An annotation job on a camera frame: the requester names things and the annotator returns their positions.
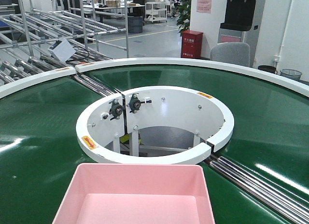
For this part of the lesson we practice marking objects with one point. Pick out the steel conveyor rollers right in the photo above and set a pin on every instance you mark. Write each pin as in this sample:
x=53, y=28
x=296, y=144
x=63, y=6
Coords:
x=282, y=204

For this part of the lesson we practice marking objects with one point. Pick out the red fire extinguisher cabinet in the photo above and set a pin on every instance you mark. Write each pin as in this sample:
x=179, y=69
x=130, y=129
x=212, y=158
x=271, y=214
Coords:
x=191, y=44

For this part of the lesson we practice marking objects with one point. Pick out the green leafy plant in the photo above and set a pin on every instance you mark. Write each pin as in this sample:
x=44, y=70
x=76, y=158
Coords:
x=183, y=20

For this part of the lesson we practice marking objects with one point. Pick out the pink plastic bin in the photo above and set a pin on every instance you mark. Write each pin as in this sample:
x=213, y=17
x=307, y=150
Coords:
x=136, y=194

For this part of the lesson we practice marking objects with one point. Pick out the metal roller rack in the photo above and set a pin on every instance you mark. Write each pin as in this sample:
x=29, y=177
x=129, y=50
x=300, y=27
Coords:
x=29, y=27

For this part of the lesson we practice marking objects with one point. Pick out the black wall-mounted case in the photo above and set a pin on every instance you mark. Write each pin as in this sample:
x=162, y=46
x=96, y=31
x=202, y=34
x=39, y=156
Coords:
x=239, y=15

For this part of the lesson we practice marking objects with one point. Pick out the green circular conveyor belt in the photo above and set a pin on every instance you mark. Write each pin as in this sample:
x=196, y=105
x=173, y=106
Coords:
x=39, y=151

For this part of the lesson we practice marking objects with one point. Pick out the pink wall notice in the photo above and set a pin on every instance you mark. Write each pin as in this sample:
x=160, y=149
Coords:
x=204, y=6

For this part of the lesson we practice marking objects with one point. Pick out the white shelf cart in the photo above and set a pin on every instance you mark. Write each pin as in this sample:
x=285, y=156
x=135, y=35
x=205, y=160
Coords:
x=155, y=12

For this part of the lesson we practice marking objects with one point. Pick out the dark blue storage crate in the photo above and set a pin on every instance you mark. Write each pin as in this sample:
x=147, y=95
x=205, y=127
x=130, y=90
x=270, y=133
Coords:
x=135, y=24

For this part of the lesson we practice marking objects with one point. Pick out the white outer conveyor rim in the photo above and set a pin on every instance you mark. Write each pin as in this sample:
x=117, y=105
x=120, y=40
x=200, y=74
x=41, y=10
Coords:
x=23, y=83

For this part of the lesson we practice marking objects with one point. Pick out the grey mesh wastebasket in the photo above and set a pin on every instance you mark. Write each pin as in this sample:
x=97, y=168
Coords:
x=291, y=74

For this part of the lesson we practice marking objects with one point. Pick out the white control box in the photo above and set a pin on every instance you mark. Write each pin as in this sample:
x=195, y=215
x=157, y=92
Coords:
x=62, y=50

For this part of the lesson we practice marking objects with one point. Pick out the grey office chair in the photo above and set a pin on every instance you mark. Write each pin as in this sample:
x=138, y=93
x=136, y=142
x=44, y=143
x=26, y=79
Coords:
x=237, y=53

